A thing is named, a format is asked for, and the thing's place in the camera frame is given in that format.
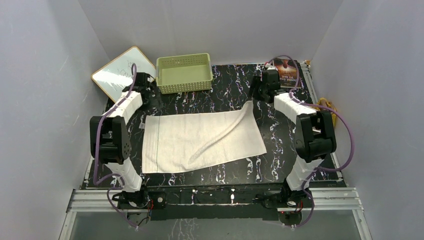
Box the white terry towel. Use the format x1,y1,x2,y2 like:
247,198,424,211
141,100,267,174

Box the orange brown towel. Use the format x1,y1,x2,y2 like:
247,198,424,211
314,97,338,128

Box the wood framed whiteboard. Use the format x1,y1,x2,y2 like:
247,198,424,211
91,46,157,102

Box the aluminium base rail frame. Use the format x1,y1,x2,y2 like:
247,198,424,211
59,185,372,240

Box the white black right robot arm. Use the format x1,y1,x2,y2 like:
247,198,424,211
248,68,337,207

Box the dark paperback book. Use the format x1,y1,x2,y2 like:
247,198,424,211
272,58,300,89

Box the green perforated plastic basket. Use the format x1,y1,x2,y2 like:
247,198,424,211
156,53,214,95

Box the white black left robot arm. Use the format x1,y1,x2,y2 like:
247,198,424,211
89,72,153,208

